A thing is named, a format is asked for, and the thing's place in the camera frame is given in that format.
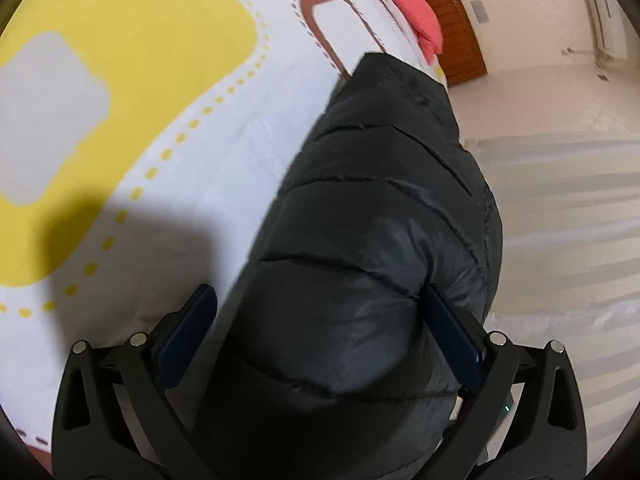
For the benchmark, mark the white wall air conditioner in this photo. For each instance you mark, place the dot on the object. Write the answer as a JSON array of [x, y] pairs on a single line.
[[608, 32]]

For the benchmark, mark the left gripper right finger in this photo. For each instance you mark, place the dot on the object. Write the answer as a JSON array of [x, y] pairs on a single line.
[[521, 415]]

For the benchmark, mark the black puffer down jacket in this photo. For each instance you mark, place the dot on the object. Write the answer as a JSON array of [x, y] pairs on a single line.
[[327, 370]]

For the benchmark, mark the grey wall switch panel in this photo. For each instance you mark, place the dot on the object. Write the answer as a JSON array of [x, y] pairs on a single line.
[[480, 11]]

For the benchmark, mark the white patterned bed sheet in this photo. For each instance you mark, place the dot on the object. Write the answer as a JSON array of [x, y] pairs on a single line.
[[142, 142]]

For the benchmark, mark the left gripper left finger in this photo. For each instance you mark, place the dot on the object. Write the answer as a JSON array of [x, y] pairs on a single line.
[[112, 419]]

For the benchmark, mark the coral red pillow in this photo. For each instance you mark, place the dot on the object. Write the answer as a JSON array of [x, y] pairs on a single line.
[[410, 5]]

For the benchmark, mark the beige window curtain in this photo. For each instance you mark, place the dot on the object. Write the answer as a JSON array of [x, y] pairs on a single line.
[[569, 205]]

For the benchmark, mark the wooden headboard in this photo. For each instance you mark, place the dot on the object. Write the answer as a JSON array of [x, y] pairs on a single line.
[[461, 58]]

